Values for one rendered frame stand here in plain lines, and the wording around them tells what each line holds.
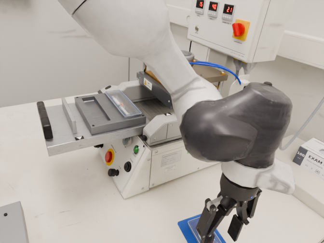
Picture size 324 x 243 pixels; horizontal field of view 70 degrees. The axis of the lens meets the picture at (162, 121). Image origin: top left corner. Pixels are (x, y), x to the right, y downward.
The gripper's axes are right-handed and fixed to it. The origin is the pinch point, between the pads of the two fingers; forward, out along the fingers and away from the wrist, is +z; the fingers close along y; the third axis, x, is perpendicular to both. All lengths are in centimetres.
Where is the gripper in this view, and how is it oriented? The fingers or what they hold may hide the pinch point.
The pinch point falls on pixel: (221, 235)
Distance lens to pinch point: 64.9
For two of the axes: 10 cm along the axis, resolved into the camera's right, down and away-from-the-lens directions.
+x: 4.1, 5.0, -7.7
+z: -0.8, 8.5, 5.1
